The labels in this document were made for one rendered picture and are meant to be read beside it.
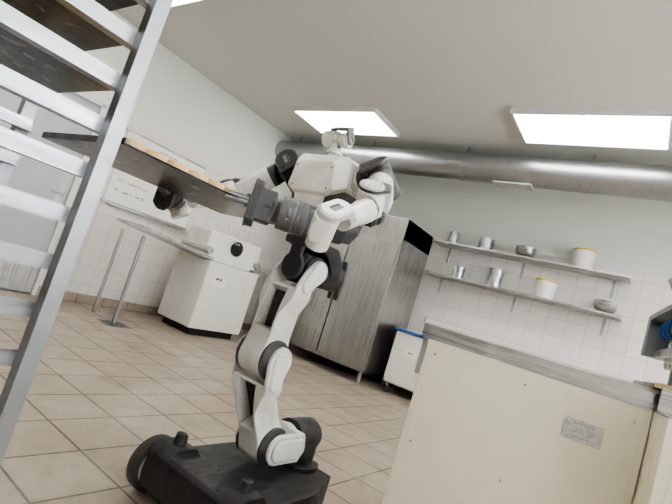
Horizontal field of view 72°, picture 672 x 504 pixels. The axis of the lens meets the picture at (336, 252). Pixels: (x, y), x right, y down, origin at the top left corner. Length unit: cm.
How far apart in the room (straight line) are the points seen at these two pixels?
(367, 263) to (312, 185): 404
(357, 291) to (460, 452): 411
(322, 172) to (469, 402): 94
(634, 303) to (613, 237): 75
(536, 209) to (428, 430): 471
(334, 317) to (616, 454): 446
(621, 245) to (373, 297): 279
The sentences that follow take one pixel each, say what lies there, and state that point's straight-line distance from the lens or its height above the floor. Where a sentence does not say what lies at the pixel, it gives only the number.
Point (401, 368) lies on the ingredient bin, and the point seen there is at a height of 33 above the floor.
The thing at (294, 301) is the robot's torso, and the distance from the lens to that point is 163.
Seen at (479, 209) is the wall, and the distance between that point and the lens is 633.
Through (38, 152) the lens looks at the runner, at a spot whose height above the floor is 96.
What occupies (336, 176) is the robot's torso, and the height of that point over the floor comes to 128.
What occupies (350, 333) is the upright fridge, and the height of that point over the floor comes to 53.
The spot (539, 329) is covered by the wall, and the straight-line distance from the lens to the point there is 583.
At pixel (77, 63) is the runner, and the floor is 113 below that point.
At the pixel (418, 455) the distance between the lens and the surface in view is 175.
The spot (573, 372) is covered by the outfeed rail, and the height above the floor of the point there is 88.
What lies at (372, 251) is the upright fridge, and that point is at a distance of 568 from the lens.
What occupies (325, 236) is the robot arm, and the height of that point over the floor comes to 101.
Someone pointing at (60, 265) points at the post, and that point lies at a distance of 96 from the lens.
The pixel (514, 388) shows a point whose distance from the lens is 167.
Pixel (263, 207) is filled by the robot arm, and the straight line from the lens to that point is 116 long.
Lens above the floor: 87
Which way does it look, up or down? 6 degrees up
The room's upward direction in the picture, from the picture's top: 17 degrees clockwise
